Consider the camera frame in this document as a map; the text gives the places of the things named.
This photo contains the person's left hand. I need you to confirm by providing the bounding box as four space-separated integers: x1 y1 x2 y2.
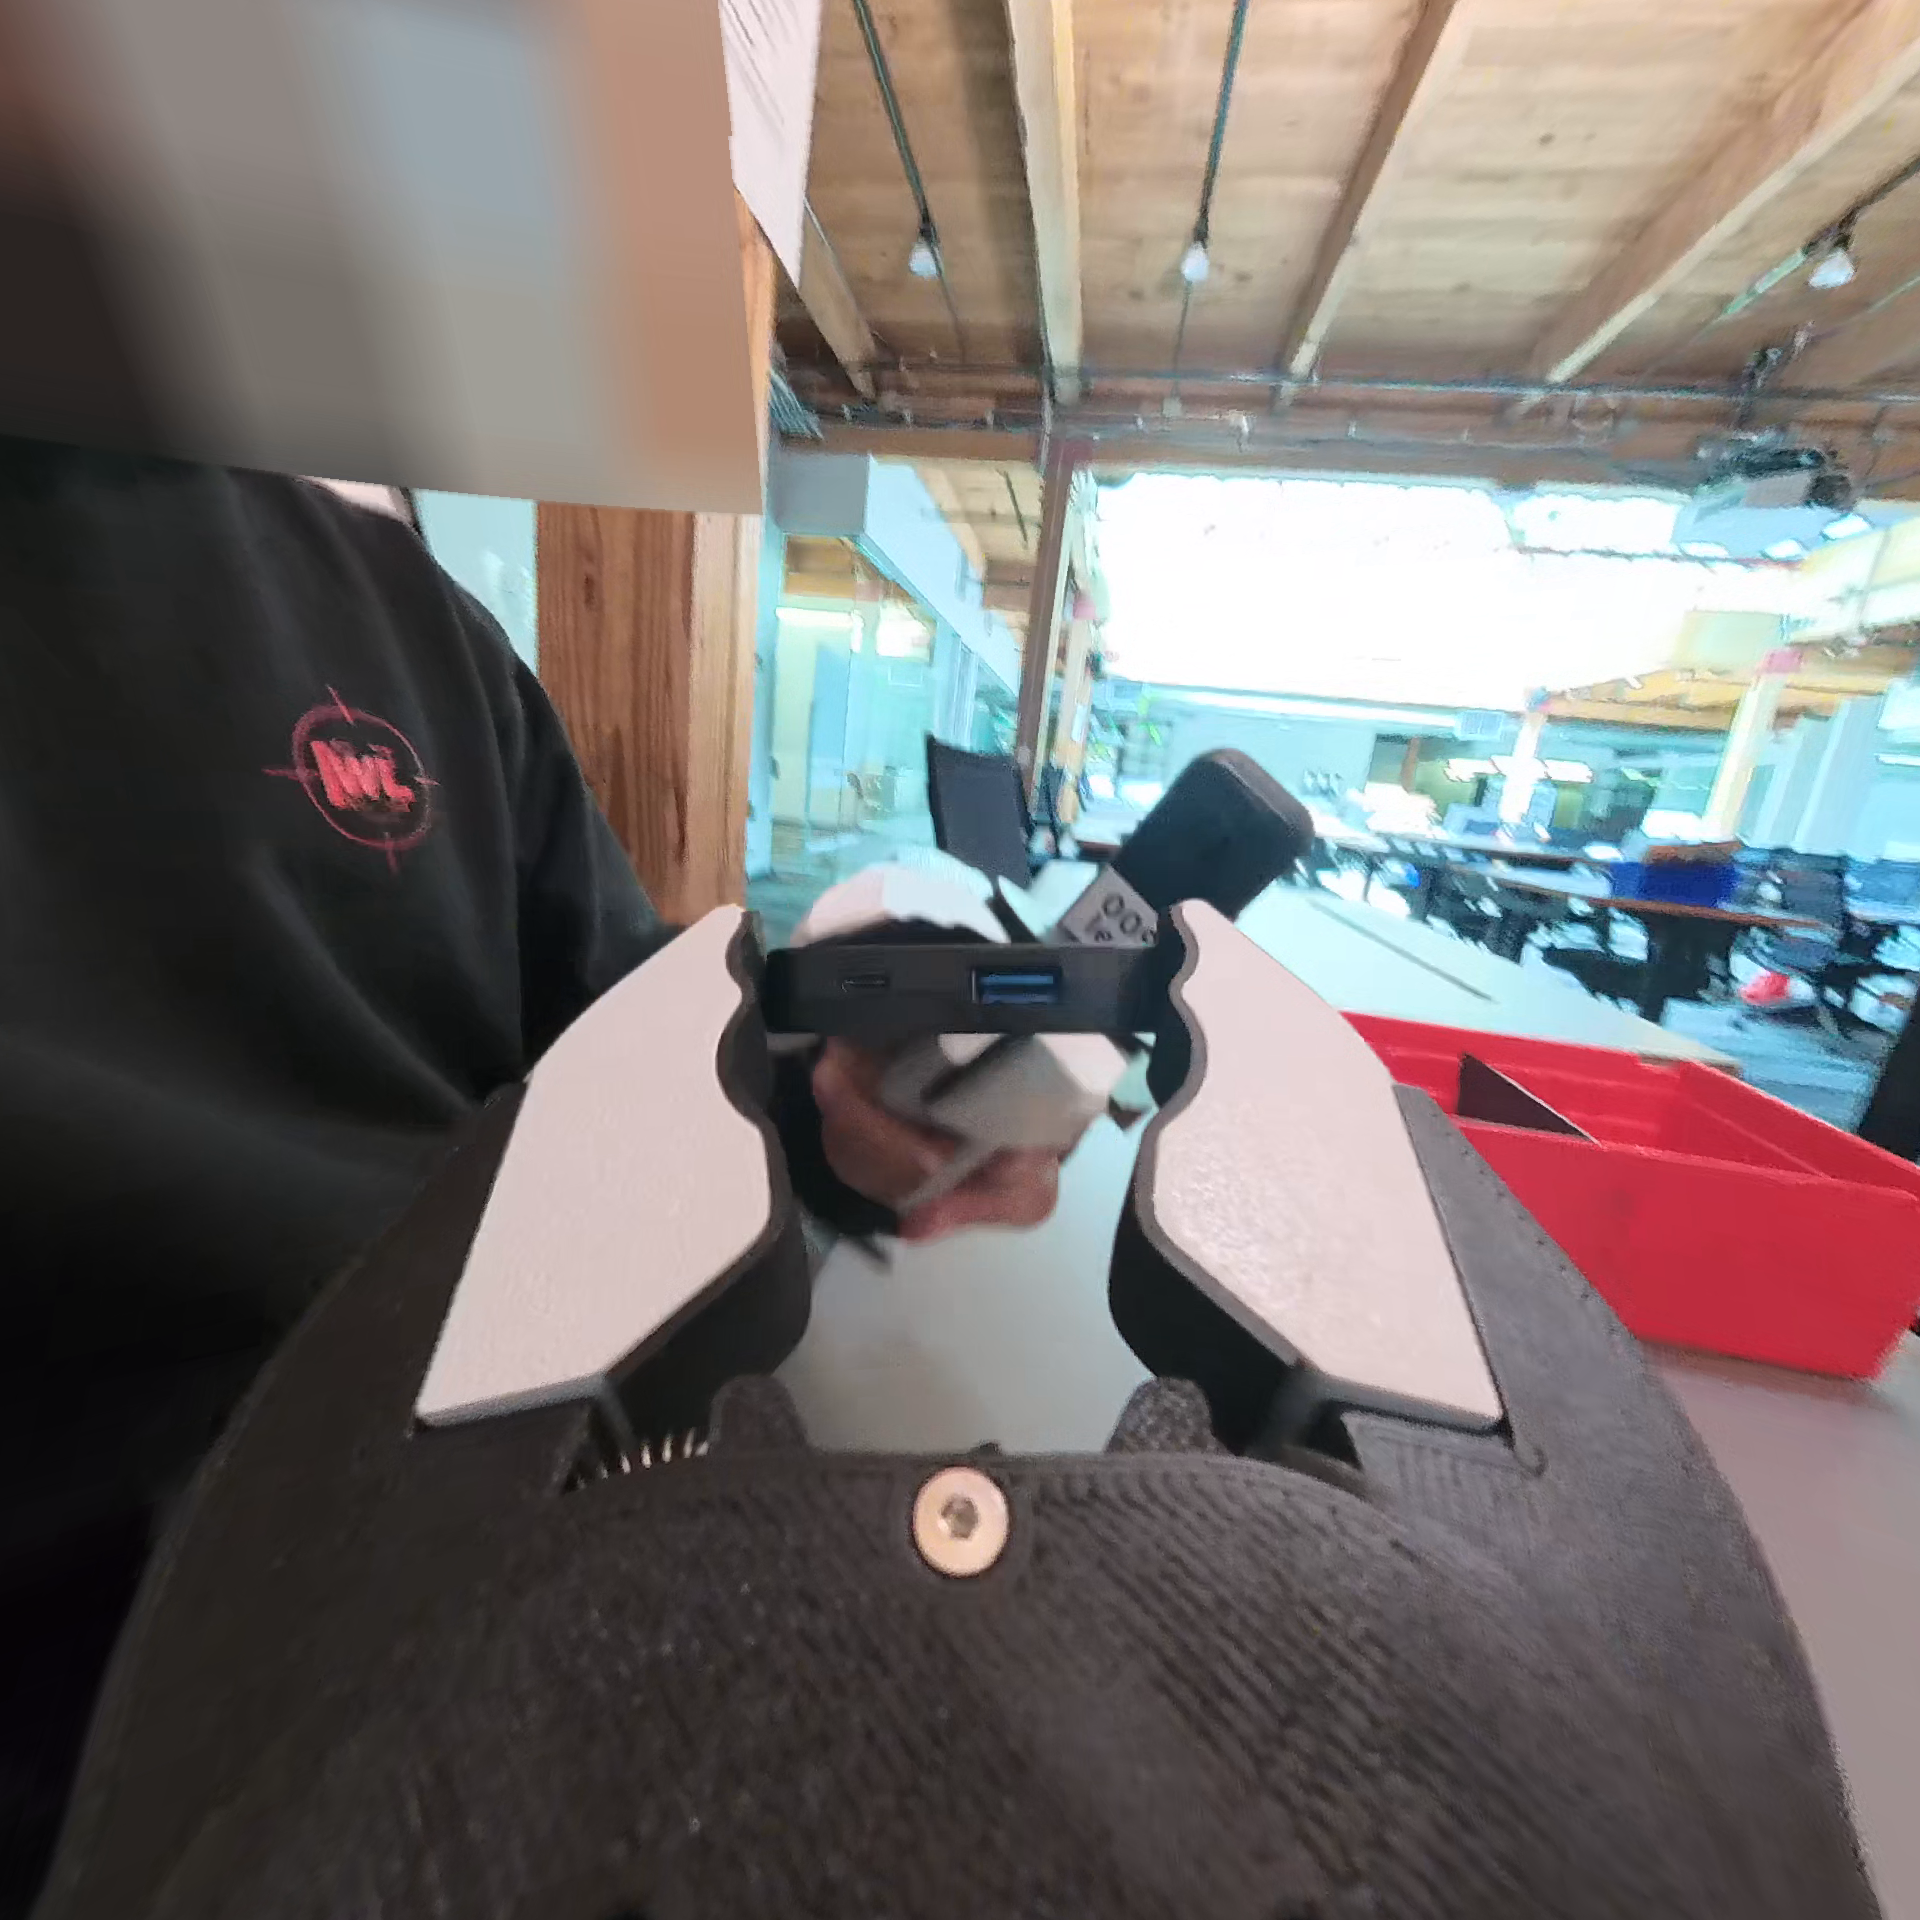
811 1037 1071 1243

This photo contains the red plastic bin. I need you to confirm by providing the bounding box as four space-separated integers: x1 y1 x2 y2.
1338 1009 1920 1381

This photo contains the wooden column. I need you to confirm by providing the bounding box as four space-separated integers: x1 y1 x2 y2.
536 503 770 923

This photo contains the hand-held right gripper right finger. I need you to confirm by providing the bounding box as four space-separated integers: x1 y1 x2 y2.
1106 902 1508 1432

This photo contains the ceiling projector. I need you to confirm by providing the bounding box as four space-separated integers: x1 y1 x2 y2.
1672 433 1862 563

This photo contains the black office chair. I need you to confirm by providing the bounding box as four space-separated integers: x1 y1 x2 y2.
920 736 1041 890

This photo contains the long dark work table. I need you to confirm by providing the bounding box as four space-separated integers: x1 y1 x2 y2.
1336 831 1833 1023

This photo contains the person's black sweatshirt torso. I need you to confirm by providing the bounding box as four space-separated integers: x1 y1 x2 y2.
0 433 682 1908

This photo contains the black usb hub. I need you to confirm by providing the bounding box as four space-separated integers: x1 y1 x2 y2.
761 943 1175 1040

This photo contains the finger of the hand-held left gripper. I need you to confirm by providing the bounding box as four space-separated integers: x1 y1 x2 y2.
793 851 1037 951
879 1034 1132 1205

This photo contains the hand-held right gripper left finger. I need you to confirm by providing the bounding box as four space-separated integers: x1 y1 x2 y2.
411 904 818 1429

